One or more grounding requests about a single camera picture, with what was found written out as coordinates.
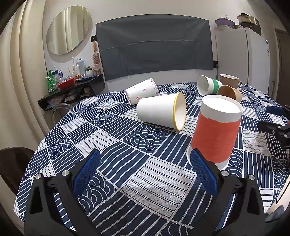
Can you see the blue white patterned tablecloth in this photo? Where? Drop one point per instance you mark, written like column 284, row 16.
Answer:
column 136, row 158

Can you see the heart print paper cup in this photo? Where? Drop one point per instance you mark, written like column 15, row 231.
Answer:
column 142, row 90

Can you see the black wall socket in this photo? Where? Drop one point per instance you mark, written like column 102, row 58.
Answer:
column 215, row 64

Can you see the white paper cup yellow rim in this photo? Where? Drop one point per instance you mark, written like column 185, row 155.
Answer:
column 156, row 111

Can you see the beige curtain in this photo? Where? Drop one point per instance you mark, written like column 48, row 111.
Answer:
column 25, row 79

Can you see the metal cooking pot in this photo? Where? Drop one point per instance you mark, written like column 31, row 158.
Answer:
column 248, row 20

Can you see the small potted plant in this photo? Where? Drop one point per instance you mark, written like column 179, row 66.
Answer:
column 89, row 72

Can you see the dark grey wall cloth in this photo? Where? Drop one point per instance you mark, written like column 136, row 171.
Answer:
column 154, row 47

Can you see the green striped white cup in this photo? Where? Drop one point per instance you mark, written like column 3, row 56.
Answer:
column 213, row 85

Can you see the oval wall mirror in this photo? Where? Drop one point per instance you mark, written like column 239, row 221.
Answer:
column 68, row 30

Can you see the green plastic bottle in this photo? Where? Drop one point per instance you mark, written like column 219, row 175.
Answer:
column 51, row 81

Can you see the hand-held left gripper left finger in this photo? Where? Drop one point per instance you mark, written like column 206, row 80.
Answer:
column 87, row 172

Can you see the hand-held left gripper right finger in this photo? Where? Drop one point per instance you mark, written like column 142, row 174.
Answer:
column 202, row 173

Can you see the white spray bottle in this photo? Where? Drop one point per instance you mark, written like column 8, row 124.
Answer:
column 82, row 67

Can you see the brown ceramic mug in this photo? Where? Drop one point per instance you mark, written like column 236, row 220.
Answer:
column 228, row 80

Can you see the dark brown chair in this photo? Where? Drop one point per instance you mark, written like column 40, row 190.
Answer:
column 13, row 163

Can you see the brown door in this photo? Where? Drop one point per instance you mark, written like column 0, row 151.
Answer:
column 281, row 65

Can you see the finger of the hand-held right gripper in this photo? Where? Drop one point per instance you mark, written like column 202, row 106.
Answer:
column 271, row 128
column 274, row 110

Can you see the brown paper cup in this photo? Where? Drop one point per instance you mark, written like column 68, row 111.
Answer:
column 226, row 92

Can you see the electric toothbrush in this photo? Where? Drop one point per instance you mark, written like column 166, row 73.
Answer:
column 73, row 65

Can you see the red sleeved white paper cup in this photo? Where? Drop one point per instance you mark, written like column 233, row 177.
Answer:
column 215, row 136

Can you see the white refrigerator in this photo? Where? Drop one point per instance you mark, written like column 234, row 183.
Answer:
column 237, row 56

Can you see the wooden hairbrush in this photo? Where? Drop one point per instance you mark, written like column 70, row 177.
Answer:
column 96, row 57

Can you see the purple bowl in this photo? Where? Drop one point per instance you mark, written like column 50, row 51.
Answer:
column 224, row 22

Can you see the transparent plastic chair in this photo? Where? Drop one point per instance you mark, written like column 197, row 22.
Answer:
column 60, row 111

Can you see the black wall shelf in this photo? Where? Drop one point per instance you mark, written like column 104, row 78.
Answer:
column 96, row 84

